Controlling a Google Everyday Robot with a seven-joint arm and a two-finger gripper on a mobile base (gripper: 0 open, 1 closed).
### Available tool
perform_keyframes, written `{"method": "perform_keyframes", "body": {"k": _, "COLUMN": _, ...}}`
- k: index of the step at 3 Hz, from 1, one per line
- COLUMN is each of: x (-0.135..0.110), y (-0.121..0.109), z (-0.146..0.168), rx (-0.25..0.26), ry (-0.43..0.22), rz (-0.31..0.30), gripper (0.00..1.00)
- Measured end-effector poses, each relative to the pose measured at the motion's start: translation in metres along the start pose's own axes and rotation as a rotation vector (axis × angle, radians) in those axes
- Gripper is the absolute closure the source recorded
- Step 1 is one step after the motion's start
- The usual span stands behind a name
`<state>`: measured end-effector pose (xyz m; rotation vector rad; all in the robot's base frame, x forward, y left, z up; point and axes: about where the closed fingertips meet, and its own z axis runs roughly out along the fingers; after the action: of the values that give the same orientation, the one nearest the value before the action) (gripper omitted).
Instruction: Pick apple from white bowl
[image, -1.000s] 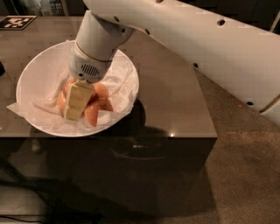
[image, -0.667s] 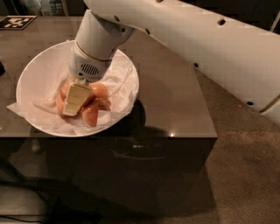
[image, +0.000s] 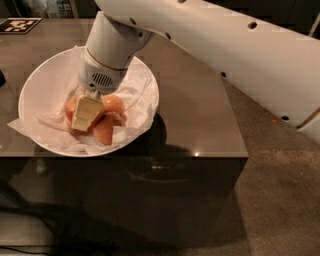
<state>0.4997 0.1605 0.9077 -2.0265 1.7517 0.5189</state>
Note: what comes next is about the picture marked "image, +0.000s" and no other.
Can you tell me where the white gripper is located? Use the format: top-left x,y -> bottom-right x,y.
72,49 -> 127,132

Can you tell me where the orange-red apple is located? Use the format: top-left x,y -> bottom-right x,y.
65,95 -> 104,133

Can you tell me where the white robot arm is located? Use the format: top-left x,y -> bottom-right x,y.
78,0 -> 320,143

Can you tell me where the back right apple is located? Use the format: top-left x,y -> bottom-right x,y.
101,94 -> 125,115

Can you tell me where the front right apple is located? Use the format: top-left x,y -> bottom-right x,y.
93,112 -> 125,146

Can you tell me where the white bowl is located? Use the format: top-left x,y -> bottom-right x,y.
17,45 -> 160,158

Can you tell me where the white crumpled paper liner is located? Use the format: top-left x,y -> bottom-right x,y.
7,45 -> 160,156

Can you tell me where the black white fiducial marker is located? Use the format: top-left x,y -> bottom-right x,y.
0,18 -> 41,35

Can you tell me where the dark cabinet table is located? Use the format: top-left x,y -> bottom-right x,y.
0,18 -> 250,249

